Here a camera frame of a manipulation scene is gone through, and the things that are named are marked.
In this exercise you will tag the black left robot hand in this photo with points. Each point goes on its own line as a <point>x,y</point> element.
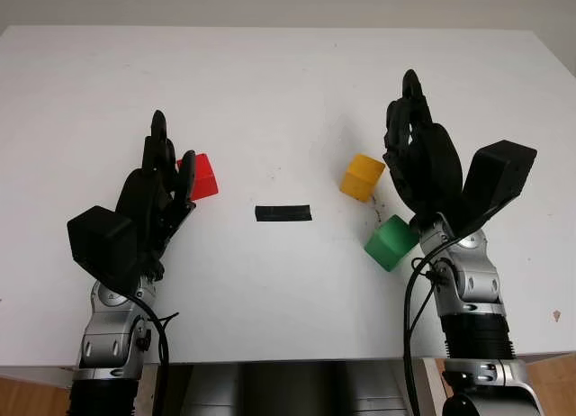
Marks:
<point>141,195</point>

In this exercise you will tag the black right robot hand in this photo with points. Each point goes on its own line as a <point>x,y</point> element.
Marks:
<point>434,173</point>

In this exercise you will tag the red cube block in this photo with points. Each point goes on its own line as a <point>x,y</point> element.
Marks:
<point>206,177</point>

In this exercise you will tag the yellow cube block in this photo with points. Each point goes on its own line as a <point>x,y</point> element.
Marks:
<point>360,175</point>

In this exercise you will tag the green cube block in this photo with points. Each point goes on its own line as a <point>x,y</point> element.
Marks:
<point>389,245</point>

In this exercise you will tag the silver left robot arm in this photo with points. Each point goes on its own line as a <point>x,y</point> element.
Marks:
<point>105,339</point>

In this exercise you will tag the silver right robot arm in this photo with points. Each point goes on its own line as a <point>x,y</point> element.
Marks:
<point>472,317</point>

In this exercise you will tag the black tape strip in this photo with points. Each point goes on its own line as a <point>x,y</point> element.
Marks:
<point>283,213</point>

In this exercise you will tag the white table leg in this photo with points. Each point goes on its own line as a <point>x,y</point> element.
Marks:
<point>434,380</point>
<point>147,389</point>

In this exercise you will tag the dark grey robot torso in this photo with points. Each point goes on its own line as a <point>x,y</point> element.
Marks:
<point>292,391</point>

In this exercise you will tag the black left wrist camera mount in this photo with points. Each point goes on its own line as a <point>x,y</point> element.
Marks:
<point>101,242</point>

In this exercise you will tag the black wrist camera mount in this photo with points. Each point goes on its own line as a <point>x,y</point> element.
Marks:
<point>101,242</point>
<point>499,177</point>

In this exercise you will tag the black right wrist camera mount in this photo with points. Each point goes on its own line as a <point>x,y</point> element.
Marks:
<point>499,177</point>

